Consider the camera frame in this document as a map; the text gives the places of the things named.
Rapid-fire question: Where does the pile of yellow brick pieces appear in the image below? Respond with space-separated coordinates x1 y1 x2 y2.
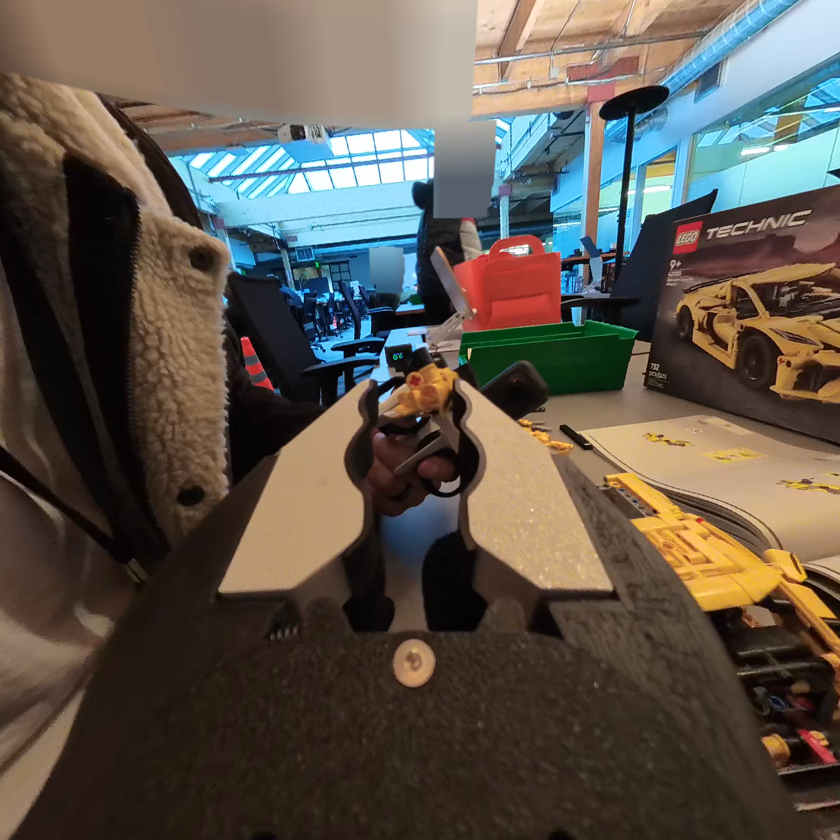
517 419 575 455

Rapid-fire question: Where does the open instruction book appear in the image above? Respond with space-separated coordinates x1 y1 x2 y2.
581 413 840 581

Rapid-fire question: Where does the yellow brick toy car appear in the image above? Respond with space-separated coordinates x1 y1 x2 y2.
602 472 840 815

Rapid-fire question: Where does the orange traffic cone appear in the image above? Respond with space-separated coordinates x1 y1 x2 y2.
239 336 277 392

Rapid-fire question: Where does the person's fleece-lined jacket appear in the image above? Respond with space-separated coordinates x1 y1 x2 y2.
0 72 329 788

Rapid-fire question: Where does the person's white shirt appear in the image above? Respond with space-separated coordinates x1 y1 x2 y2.
0 256 139 775

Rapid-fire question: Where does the grey desk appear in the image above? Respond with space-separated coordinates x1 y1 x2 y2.
367 325 840 631

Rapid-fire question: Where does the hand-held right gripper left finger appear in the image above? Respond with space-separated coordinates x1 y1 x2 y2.
217 378 396 634

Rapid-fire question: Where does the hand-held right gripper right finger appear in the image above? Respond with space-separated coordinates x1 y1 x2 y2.
420 377 617 632

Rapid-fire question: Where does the white stand with wooden board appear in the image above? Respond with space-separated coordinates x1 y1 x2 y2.
428 246 481 345

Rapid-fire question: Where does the black office chair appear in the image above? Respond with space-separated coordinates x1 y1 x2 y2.
226 271 388 406
561 189 719 326

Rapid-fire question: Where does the printed toy car box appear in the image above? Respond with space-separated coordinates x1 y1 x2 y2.
645 185 840 446

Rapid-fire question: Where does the person's left hand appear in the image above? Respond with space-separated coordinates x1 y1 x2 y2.
363 433 462 517

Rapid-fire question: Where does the black floor lamp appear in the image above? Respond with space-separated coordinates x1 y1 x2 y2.
599 85 670 316

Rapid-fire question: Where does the ceiling air duct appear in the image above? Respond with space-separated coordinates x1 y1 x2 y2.
604 0 808 142

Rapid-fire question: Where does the row of black office chairs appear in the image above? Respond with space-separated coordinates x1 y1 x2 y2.
298 279 401 342

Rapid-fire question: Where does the green plastic bin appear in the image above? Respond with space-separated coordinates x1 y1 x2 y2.
458 319 639 397

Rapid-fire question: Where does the orange bag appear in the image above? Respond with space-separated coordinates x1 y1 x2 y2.
451 235 563 333

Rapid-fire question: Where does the yellow brick side assembly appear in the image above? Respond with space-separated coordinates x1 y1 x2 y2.
379 363 460 421

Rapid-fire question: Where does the person's left forearm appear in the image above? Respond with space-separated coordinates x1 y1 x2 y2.
223 322 368 490

